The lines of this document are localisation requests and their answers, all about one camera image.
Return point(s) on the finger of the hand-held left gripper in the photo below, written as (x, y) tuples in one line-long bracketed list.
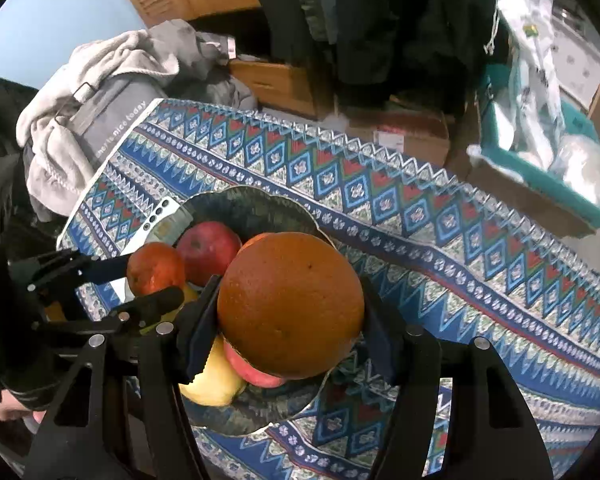
[(70, 265), (150, 305)]

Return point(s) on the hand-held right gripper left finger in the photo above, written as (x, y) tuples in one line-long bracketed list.
[(200, 330)]

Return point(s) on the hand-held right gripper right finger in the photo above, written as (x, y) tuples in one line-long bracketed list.
[(380, 335)]

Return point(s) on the small orange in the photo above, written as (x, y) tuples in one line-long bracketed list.
[(155, 267)]

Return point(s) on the yellow green pear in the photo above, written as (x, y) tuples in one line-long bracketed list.
[(215, 380)]

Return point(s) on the dark red apple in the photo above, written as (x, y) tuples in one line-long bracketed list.
[(207, 255)]

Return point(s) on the green glass bowl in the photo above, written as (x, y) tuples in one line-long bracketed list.
[(250, 210)]

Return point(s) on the person's left hand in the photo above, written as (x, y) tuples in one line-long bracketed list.
[(5, 410)]

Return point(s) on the blue patterned tablecloth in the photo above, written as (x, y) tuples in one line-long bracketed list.
[(430, 260)]

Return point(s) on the beige towel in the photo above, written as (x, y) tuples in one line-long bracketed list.
[(55, 150)]

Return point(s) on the grey fabric bag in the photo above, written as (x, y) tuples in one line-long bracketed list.
[(115, 110)]

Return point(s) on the red label cardboard box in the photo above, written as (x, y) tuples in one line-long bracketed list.
[(405, 135)]

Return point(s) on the grey hoodie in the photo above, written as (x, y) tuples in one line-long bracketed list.
[(215, 90)]

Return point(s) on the wooden drawer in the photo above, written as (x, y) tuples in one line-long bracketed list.
[(275, 85)]

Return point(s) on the clear plastic bag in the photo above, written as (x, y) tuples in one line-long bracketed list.
[(585, 165)]

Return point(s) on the white printed rice bag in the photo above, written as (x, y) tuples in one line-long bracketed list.
[(530, 85)]

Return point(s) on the teal plastic basket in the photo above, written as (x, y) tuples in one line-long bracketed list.
[(580, 122)]

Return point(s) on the black coat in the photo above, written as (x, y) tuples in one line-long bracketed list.
[(380, 35)]

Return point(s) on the white storage crate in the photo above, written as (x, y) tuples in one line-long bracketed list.
[(580, 75)]

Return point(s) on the grey jacket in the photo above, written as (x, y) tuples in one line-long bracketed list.
[(315, 0)]

